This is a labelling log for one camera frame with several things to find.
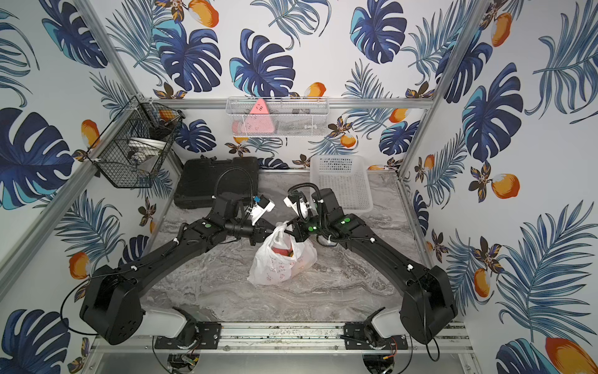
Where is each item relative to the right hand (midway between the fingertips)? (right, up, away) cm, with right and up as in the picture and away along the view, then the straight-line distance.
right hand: (283, 227), depth 77 cm
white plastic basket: (+30, +20, +41) cm, 55 cm away
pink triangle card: (-11, +39, +14) cm, 43 cm away
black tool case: (-44, +18, +40) cm, 62 cm away
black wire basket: (-53, +27, +4) cm, 59 cm away
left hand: (-1, -1, -2) cm, 2 cm away
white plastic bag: (0, -9, -6) cm, 11 cm away
